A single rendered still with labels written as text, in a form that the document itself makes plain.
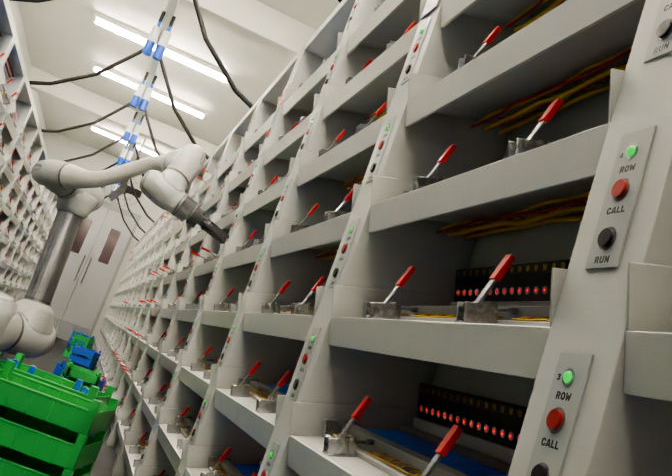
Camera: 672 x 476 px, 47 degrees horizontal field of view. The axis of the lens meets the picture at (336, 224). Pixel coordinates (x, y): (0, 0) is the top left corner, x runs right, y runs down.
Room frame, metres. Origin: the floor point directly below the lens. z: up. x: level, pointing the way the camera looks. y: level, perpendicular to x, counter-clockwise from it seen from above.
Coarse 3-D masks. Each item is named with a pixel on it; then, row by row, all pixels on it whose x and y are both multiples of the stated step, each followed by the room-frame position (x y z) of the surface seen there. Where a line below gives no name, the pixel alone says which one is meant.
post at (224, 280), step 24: (312, 72) 2.59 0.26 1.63; (288, 120) 2.58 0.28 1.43; (264, 168) 2.58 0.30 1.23; (288, 168) 2.60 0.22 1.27; (240, 216) 2.57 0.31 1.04; (264, 216) 2.59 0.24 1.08; (240, 240) 2.58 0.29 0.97; (216, 288) 2.58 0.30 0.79; (240, 288) 2.60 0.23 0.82; (192, 336) 2.57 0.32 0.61; (216, 336) 2.59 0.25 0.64; (192, 408) 2.59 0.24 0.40
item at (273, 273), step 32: (384, 0) 1.91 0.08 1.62; (352, 64) 1.91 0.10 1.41; (320, 96) 1.97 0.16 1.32; (320, 128) 1.90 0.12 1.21; (352, 128) 1.92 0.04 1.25; (288, 192) 1.91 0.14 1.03; (320, 192) 1.92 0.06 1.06; (288, 256) 1.91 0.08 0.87; (256, 288) 1.90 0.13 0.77; (288, 288) 1.92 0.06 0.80; (256, 352) 1.91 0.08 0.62; (288, 352) 1.93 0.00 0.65; (224, 416) 1.91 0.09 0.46
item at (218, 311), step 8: (232, 288) 2.41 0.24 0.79; (208, 296) 2.57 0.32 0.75; (216, 296) 2.58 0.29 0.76; (240, 296) 1.99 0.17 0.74; (208, 304) 2.57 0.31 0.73; (216, 304) 2.39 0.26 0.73; (224, 304) 2.40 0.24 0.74; (232, 304) 2.13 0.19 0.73; (208, 312) 2.45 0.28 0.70; (216, 312) 2.30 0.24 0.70; (224, 312) 2.17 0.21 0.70; (232, 312) 2.05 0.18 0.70; (208, 320) 2.43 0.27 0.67; (216, 320) 2.29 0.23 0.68; (224, 320) 2.16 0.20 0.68; (232, 320) 2.04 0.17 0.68
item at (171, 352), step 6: (162, 342) 3.24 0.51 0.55; (168, 342) 3.25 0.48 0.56; (174, 342) 3.26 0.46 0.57; (180, 342) 3.08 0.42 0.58; (162, 348) 3.25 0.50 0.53; (168, 348) 3.25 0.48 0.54; (174, 348) 3.08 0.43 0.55; (180, 348) 3.25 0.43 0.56; (162, 354) 3.18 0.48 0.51; (168, 354) 3.07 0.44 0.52; (174, 354) 3.07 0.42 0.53; (180, 354) 2.66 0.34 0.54; (162, 360) 3.16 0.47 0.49; (168, 360) 2.95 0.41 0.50; (174, 360) 2.83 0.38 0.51; (168, 366) 2.93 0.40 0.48; (174, 366) 2.75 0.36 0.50
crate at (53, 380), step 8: (0, 352) 2.14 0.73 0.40; (0, 360) 2.20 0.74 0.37; (0, 368) 2.13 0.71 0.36; (16, 368) 2.31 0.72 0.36; (24, 368) 2.33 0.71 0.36; (32, 376) 2.13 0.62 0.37; (40, 376) 2.33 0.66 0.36; (48, 376) 2.33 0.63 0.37; (56, 376) 2.32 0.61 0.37; (48, 384) 2.13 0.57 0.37; (56, 384) 2.13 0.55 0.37; (64, 384) 2.33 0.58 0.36; (72, 384) 2.32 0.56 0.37; (72, 392) 2.13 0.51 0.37; (80, 392) 2.13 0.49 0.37; (88, 392) 2.32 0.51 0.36; (96, 392) 2.13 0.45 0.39; (112, 392) 2.31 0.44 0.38; (104, 400) 2.25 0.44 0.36
